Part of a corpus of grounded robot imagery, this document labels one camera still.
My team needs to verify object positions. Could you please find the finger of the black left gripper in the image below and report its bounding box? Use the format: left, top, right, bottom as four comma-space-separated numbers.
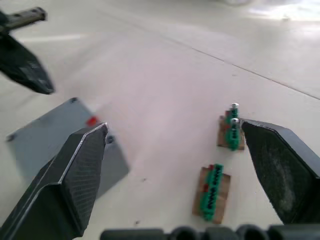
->
0, 31, 55, 96
0, 6, 48, 33

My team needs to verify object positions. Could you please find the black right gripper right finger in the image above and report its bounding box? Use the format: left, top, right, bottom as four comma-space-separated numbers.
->
240, 118, 320, 225

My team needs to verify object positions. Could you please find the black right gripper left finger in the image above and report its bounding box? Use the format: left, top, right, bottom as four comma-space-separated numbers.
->
0, 122, 109, 240

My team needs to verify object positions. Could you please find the grey plastic box lid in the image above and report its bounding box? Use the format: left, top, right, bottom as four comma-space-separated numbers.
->
5, 97, 131, 200

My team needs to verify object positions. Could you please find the green screw holder, wooden base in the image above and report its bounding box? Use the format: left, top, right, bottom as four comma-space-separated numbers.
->
216, 106, 247, 152
192, 163, 232, 224

